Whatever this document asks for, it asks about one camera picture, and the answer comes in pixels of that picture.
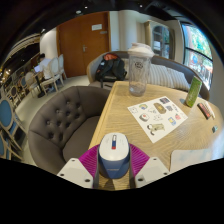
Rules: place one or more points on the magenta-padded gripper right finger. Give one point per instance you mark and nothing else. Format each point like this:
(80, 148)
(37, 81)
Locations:
(148, 168)

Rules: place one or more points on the grey curved sofa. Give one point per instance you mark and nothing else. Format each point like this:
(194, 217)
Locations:
(173, 65)

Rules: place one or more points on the person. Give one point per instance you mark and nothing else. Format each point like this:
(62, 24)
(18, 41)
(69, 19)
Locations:
(45, 65)

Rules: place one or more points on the green drink can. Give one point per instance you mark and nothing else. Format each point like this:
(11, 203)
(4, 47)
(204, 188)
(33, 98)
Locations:
(193, 91)

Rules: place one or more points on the white and blue computer mouse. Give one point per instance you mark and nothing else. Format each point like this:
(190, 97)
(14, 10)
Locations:
(114, 156)

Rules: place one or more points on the blue round-back chair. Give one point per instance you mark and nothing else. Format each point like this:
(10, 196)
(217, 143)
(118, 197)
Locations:
(6, 115)

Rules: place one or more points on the black backpack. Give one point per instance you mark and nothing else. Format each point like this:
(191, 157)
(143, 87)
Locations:
(110, 68)

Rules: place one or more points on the grey tufted armchair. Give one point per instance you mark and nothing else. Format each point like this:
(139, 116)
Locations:
(60, 126)

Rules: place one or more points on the white sticker sheet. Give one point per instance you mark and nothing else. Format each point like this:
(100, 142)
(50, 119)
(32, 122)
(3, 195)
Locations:
(156, 118)

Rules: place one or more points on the black-framed window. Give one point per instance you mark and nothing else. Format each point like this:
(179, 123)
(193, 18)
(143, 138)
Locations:
(198, 53)

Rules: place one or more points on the laptop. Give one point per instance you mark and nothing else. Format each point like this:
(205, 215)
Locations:
(38, 69)

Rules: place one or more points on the glass-door cabinet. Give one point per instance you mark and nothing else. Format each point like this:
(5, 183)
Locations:
(160, 40)

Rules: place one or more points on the striped cushion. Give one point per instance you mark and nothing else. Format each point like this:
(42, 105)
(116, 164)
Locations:
(126, 68)
(161, 75)
(181, 81)

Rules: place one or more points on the brown wooden door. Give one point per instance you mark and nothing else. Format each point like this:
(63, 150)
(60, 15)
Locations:
(76, 45)

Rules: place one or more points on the clear shaker bottle white lid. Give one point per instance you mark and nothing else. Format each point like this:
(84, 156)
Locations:
(140, 73)

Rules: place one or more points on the group of white chairs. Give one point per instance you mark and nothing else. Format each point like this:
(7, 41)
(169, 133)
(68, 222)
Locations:
(55, 71)

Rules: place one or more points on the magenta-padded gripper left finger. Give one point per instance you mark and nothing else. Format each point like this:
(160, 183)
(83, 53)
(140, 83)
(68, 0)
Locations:
(78, 168)

